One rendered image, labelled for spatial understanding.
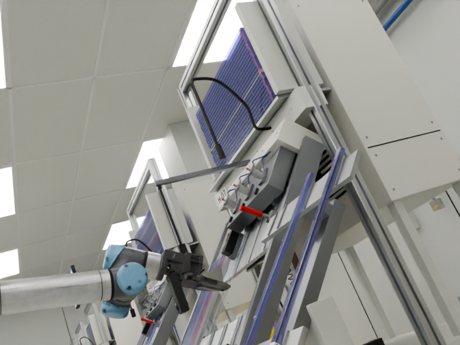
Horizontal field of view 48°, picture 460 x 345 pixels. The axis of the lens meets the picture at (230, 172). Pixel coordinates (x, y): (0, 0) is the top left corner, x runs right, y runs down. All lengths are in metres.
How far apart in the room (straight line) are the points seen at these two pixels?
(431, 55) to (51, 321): 8.35
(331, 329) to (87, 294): 0.58
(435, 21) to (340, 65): 1.44
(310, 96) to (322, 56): 0.21
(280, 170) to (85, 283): 0.58
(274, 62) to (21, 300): 0.91
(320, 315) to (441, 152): 0.87
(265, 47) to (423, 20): 1.67
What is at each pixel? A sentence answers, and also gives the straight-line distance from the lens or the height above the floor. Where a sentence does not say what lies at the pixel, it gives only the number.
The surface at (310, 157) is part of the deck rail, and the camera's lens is 1.42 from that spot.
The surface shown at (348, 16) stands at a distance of 1.83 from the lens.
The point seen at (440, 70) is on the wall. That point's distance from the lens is 3.05.
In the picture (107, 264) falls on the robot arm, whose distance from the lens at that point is 1.45.
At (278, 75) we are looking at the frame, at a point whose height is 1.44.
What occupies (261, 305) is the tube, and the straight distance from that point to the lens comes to 0.94.
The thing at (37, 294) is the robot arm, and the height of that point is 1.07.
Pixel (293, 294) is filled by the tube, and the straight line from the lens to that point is 0.85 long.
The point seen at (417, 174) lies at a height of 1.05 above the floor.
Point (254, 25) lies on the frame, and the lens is 1.59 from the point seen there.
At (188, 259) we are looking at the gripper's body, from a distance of 1.49.
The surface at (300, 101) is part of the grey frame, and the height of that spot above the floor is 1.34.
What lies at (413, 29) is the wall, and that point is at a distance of 3.15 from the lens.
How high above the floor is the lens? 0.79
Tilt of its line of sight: 18 degrees up
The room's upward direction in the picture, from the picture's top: 23 degrees counter-clockwise
